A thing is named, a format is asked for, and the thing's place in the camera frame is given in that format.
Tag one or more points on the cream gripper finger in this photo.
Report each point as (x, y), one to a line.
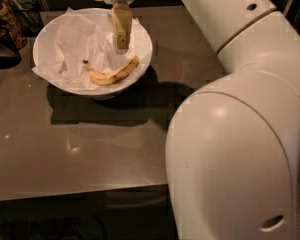
(121, 16)

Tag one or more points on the yellow spotted banana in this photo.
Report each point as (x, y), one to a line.
(106, 79)

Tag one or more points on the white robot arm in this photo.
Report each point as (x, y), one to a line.
(233, 146)

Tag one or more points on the white round bowl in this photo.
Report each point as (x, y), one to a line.
(140, 47)

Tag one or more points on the white crumpled paper liner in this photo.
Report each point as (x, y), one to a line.
(76, 44)

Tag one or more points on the brown patterned jar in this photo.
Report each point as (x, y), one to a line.
(9, 20)

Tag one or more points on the black kettle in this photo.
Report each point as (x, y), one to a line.
(9, 54)

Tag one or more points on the black wire rack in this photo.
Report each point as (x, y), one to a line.
(29, 15)

